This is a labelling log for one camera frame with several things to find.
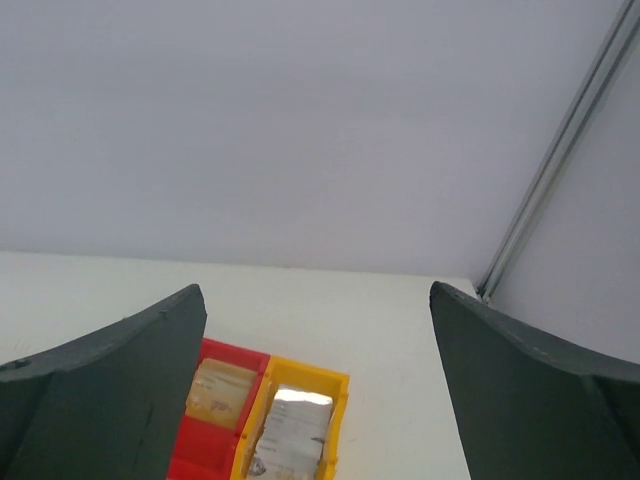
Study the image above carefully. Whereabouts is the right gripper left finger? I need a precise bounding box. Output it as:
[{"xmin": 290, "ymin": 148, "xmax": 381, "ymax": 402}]
[{"xmin": 1, "ymin": 284, "xmax": 207, "ymax": 479}]

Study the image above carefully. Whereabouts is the silver VIP card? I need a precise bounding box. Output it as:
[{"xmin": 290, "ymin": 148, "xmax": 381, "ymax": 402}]
[{"xmin": 247, "ymin": 385, "xmax": 333, "ymax": 479}]

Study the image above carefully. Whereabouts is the red plastic bin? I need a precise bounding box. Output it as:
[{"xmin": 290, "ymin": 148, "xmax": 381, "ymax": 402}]
[{"xmin": 167, "ymin": 338, "xmax": 270, "ymax": 479}]

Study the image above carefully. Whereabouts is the right aluminium frame post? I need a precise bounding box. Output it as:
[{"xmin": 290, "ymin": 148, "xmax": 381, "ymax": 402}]
[{"xmin": 476, "ymin": 0, "xmax": 639, "ymax": 303}]

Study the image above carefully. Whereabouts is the gold VIP card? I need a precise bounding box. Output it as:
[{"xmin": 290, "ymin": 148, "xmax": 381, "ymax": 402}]
[{"xmin": 185, "ymin": 358, "xmax": 256, "ymax": 429}]

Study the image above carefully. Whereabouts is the yellow plastic bin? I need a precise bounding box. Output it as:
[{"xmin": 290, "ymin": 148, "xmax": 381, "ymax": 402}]
[{"xmin": 231, "ymin": 356, "xmax": 349, "ymax": 480}]

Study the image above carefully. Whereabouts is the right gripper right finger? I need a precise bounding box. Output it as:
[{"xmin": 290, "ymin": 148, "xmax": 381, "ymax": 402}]
[{"xmin": 430, "ymin": 282, "xmax": 639, "ymax": 479}]

